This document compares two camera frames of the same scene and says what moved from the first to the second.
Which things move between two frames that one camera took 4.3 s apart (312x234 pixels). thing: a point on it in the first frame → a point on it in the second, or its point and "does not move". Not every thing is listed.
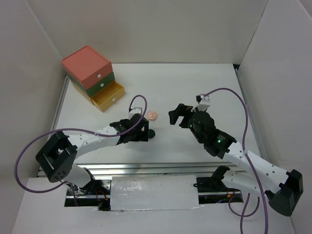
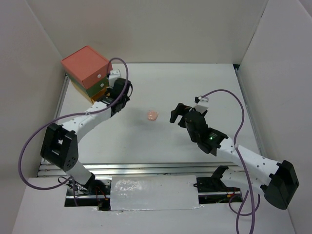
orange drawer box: [87, 65] does not move
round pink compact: [152, 115] does not move
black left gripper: [143, 135] → [127, 98]
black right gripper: [182, 109] does not move
